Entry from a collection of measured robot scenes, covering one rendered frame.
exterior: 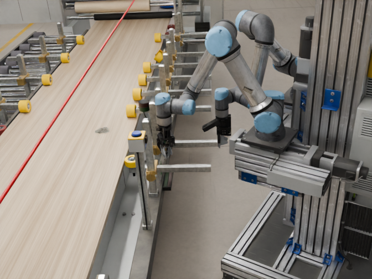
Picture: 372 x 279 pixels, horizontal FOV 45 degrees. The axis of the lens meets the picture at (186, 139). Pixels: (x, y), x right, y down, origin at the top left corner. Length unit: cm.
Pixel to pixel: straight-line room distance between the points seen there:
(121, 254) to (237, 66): 105
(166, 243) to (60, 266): 143
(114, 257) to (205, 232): 114
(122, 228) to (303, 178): 95
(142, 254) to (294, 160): 85
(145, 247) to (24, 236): 53
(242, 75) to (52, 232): 105
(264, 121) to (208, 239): 137
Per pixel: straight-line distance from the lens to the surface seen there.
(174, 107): 212
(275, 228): 296
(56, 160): 249
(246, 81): 197
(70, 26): 514
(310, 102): 227
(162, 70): 287
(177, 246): 314
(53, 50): 455
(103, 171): 232
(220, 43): 191
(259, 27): 230
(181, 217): 336
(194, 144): 256
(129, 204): 252
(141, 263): 206
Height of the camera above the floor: 216
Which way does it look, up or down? 30 degrees down
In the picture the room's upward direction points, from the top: 3 degrees counter-clockwise
